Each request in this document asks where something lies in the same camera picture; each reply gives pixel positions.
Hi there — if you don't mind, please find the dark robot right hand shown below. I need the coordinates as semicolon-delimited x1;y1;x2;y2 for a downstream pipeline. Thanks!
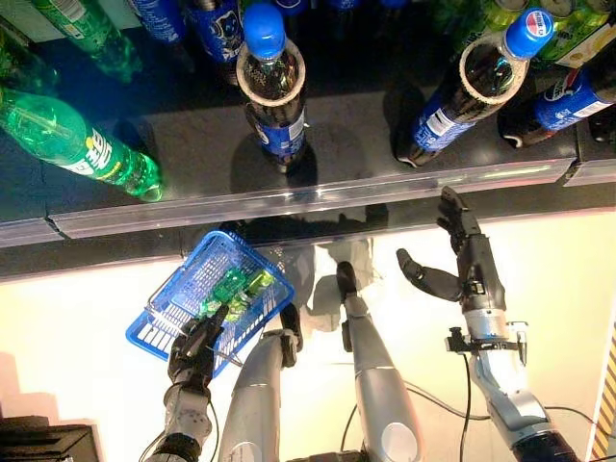
397;186;507;314

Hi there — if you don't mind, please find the dark robot left hand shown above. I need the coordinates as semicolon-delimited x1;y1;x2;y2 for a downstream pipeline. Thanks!
167;305;231;391

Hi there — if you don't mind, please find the blue plastic shopping basket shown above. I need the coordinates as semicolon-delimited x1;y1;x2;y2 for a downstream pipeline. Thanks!
124;229;295;379

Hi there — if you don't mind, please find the green soda bottle yellow cap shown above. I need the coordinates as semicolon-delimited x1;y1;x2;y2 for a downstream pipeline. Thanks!
0;26;62;95
0;88;164;202
243;268;276;297
200;269;249;321
31;0;144;84

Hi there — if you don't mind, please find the silver robot left leg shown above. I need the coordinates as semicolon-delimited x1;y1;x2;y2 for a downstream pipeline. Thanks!
218;302;303;462

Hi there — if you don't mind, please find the black glossy base ledge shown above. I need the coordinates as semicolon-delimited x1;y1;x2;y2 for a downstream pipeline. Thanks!
0;190;616;283

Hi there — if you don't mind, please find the yellow black hazard tape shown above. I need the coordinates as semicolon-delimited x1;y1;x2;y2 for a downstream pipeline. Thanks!
590;334;616;459

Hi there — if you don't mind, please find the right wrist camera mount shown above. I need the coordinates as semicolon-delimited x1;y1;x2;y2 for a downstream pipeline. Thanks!
445;321;530;360

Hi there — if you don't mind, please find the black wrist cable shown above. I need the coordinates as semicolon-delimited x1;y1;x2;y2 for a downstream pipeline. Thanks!
458;353;476;462

